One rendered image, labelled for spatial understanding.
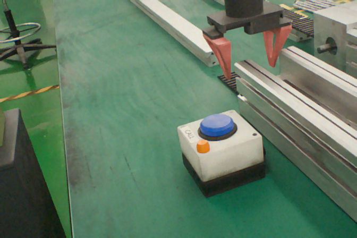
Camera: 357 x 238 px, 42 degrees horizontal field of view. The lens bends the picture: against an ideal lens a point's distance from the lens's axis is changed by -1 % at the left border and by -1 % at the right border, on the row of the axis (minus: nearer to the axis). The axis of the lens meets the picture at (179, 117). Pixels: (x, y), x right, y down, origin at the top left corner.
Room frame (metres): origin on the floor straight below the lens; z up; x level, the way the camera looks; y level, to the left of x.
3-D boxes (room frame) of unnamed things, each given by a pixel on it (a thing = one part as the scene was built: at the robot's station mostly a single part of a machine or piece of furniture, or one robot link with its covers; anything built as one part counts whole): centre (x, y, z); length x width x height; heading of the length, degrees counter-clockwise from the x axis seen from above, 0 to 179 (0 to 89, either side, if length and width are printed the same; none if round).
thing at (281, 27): (0.68, -0.15, 0.86); 0.07 x 0.07 x 0.09; 13
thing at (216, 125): (0.48, -0.04, 0.84); 0.04 x 0.04 x 0.02
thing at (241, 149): (0.48, -0.05, 0.81); 0.10 x 0.08 x 0.06; 104
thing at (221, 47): (0.67, -0.10, 0.86); 0.07 x 0.07 x 0.09; 13
